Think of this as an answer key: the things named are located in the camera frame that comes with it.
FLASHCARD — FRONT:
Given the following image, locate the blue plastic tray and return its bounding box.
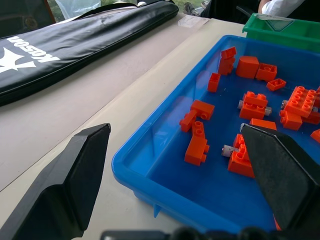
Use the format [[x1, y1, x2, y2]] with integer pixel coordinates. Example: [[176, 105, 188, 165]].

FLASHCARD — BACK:
[[111, 34, 320, 235]]

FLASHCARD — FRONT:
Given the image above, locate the person in white shirt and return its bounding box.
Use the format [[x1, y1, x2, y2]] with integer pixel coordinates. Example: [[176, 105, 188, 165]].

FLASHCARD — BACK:
[[258, 0, 308, 17]]

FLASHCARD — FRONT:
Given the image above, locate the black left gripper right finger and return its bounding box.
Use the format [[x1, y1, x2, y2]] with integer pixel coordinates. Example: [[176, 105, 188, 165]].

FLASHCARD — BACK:
[[240, 123, 320, 231]]

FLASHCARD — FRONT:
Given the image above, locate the green plastic bin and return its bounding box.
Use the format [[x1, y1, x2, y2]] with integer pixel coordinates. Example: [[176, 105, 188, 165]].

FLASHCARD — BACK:
[[242, 12, 320, 53]]

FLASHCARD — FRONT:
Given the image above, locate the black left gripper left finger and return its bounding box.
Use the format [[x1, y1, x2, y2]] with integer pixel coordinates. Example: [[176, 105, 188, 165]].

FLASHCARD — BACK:
[[0, 123, 112, 240]]

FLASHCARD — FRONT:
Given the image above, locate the orange 2x4 plastic toy brick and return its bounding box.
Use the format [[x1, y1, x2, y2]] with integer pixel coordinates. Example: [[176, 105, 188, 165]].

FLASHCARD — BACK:
[[284, 85, 318, 118]]

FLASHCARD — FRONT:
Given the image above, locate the black bag with white print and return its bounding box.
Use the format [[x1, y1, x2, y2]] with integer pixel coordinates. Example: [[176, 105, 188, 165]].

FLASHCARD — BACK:
[[0, 0, 180, 107]]

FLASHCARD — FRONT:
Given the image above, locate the clear plastic packet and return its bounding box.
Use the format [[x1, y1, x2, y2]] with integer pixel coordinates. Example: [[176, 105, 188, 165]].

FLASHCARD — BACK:
[[176, 16, 210, 29]]

